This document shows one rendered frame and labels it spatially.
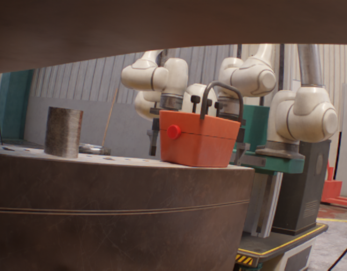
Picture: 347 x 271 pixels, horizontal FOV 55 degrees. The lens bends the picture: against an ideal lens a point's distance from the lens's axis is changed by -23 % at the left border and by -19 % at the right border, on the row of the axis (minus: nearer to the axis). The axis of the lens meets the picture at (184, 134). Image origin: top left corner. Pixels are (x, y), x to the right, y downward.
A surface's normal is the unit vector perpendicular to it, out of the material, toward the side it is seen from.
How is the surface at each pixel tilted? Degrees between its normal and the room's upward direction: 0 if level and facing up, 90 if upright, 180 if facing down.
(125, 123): 90
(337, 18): 180
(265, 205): 90
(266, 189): 90
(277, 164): 90
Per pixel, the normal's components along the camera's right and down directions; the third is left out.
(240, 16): -0.14, 0.99
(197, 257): 0.77, 0.11
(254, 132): -0.66, -0.09
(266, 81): 0.34, 0.18
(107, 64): -0.34, -0.04
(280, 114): -0.87, -0.16
